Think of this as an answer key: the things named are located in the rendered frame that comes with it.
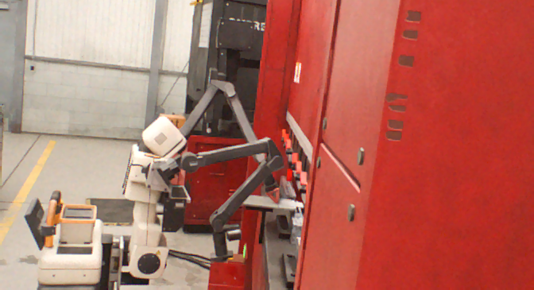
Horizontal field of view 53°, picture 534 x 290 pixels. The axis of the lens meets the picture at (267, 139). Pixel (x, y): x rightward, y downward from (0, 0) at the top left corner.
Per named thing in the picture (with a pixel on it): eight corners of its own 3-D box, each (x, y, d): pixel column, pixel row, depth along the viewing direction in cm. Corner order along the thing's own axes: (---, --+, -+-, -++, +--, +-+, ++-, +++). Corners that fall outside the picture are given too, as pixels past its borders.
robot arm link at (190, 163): (273, 133, 246) (280, 135, 236) (279, 161, 248) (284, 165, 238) (177, 153, 236) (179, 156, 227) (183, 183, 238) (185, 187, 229)
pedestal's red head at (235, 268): (209, 275, 258) (213, 239, 256) (241, 277, 260) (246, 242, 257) (207, 293, 239) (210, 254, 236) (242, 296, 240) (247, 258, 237)
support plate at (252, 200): (241, 195, 283) (241, 194, 283) (291, 201, 284) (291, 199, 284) (241, 205, 265) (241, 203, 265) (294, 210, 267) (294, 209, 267)
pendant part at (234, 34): (205, 131, 419) (217, 21, 406) (237, 134, 422) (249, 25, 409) (206, 142, 369) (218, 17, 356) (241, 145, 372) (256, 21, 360)
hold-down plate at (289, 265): (281, 258, 232) (282, 252, 232) (294, 260, 232) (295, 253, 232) (286, 288, 202) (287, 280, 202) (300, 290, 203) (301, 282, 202)
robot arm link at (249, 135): (222, 92, 285) (222, 86, 274) (232, 87, 285) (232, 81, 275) (256, 164, 277) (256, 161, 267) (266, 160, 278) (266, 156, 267)
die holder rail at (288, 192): (279, 189, 356) (280, 175, 355) (288, 190, 357) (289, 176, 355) (284, 210, 307) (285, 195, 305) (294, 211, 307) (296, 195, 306)
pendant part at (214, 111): (204, 114, 409) (209, 67, 403) (220, 116, 410) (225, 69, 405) (204, 122, 365) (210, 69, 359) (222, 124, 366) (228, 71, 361)
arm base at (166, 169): (154, 163, 235) (156, 169, 224) (170, 152, 236) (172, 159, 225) (164, 179, 237) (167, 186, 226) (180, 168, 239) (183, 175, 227)
